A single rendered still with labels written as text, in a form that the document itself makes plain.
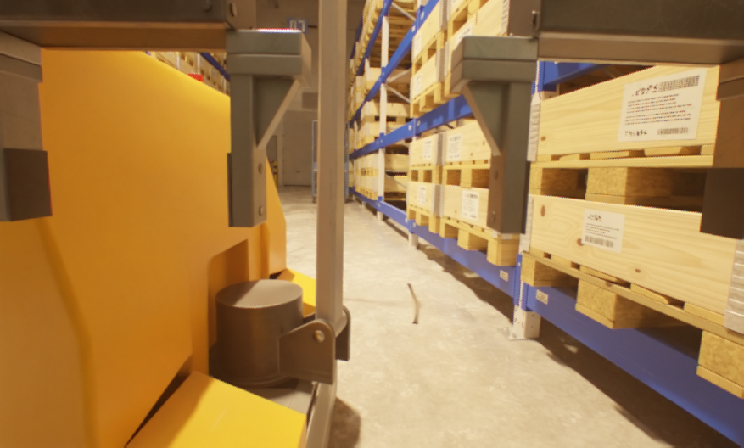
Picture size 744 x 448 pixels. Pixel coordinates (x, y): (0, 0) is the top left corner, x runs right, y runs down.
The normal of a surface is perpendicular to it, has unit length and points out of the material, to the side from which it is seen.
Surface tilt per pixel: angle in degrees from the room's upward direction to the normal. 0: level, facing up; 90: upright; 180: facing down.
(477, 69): 90
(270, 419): 22
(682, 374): 90
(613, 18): 90
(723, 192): 90
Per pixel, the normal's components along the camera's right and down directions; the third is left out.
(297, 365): -0.27, 0.11
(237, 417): 0.40, -0.91
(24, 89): 1.00, 0.03
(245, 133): 0.00, 0.12
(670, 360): -0.99, -0.01
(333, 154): 0.49, 0.11
